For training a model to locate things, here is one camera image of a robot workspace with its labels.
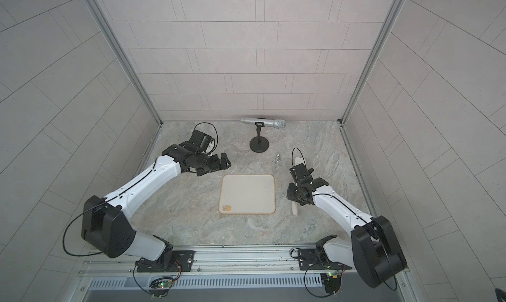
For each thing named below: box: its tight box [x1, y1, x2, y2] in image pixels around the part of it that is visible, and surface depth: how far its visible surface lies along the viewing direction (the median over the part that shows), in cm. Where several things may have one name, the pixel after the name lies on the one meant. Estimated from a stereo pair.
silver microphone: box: [239, 118, 286, 130], surface depth 93 cm
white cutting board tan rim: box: [218, 174, 277, 215], surface depth 91 cm
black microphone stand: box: [249, 121, 270, 153], surface depth 107 cm
